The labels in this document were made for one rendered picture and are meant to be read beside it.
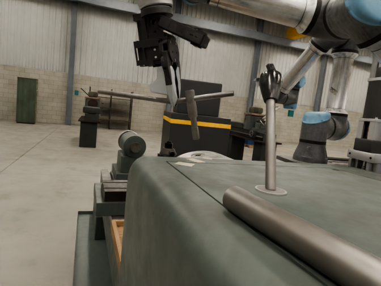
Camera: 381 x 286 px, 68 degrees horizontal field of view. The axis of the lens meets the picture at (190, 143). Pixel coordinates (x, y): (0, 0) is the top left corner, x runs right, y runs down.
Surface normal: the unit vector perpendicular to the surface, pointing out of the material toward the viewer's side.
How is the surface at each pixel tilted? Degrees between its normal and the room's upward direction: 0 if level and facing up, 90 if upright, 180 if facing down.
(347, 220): 0
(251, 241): 0
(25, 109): 90
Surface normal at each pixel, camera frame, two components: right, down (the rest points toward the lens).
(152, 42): -0.25, 0.22
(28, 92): 0.32, 0.15
